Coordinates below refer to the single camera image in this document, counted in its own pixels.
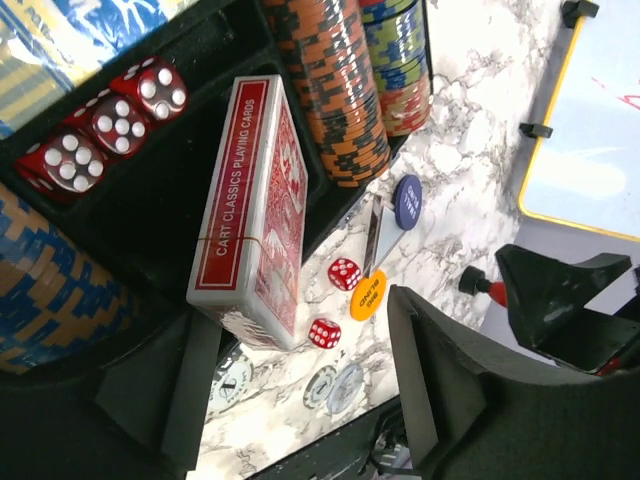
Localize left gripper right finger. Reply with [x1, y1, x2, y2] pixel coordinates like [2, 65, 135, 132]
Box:
[387, 285, 639, 479]

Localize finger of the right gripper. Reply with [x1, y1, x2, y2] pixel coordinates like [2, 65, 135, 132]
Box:
[496, 244, 639, 373]

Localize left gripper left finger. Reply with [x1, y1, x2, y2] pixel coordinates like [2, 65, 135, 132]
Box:
[1, 308, 222, 479]

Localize red playing card deck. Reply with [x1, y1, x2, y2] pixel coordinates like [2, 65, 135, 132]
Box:
[186, 75, 308, 351]

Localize white poker chip left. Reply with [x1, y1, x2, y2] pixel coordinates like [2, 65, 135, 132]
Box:
[206, 345, 254, 422]

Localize white poker chip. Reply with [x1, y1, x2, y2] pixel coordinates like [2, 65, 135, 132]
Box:
[302, 365, 337, 409]
[206, 345, 254, 422]

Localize clear dealer button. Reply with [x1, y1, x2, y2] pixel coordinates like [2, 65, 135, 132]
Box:
[326, 363, 364, 415]

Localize white dry-erase board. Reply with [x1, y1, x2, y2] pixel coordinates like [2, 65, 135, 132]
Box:
[518, 1, 639, 241]

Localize blue tan chip row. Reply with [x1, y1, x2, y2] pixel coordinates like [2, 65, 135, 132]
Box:
[1, 187, 141, 375]

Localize white poker chip middle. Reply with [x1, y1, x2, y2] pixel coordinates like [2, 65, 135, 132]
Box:
[302, 365, 337, 409]

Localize orange big blind button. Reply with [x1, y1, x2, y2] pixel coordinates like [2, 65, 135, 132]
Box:
[350, 269, 387, 322]

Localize red die lower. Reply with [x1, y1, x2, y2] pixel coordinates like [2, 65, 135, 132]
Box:
[307, 317, 341, 349]

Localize red die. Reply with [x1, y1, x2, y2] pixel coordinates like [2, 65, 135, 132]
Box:
[327, 257, 362, 291]
[307, 317, 341, 349]

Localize blue small blind button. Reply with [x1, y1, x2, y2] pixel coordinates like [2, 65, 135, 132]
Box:
[393, 175, 422, 231]

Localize clear triangular card cutter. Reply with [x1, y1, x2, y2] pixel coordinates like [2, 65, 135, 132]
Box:
[362, 195, 405, 277]

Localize red die upper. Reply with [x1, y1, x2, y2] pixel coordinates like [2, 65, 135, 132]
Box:
[327, 257, 362, 291]

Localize black foam-lined poker case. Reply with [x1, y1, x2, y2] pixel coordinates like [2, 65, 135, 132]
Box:
[0, 0, 436, 381]

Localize red dice in case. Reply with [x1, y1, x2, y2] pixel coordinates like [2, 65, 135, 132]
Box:
[15, 56, 189, 203]

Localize red green chip row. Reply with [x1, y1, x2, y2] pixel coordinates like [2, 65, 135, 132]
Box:
[359, 0, 433, 137]

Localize orange black chip row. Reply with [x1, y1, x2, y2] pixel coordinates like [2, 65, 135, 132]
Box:
[262, 0, 391, 188]

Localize blue playing card deck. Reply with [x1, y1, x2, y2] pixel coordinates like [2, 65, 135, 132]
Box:
[1, 0, 195, 139]

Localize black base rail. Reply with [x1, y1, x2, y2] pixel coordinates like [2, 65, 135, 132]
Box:
[249, 396, 407, 480]

